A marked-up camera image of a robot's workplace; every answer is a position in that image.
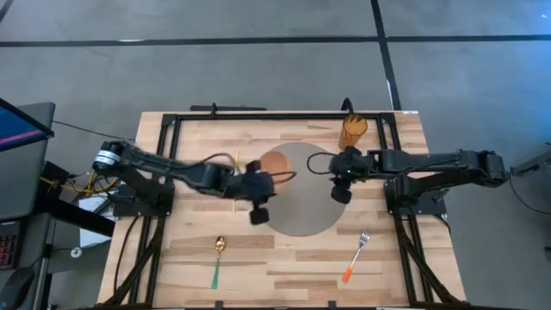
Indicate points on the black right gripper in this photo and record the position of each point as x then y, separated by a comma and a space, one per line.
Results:
349, 165

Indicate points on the black clamp bracket bar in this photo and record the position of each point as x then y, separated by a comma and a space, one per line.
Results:
228, 107

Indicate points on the round grey placemat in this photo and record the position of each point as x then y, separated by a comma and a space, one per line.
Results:
301, 211

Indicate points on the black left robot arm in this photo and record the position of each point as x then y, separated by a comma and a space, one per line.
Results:
172, 165

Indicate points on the keyboard with red keys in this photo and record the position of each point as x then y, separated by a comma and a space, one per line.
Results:
8, 252

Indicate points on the black computer mouse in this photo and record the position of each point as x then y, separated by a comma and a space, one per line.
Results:
15, 288

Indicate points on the black aluminium table frame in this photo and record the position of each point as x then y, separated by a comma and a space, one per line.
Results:
280, 116

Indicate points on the white tape roll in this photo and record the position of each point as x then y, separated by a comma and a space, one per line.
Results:
76, 252

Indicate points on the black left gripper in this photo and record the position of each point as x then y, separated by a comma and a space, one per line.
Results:
254, 187

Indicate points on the amber transparent plastic cup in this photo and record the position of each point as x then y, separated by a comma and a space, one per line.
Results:
353, 129

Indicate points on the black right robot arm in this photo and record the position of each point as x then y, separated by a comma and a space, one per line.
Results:
430, 163

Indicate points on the computer monitor with blue screen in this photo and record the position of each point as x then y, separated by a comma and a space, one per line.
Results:
21, 127

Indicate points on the grey stand leg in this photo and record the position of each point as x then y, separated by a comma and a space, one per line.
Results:
534, 163

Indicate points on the black edge bracket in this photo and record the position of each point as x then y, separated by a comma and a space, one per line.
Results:
332, 305
219, 305

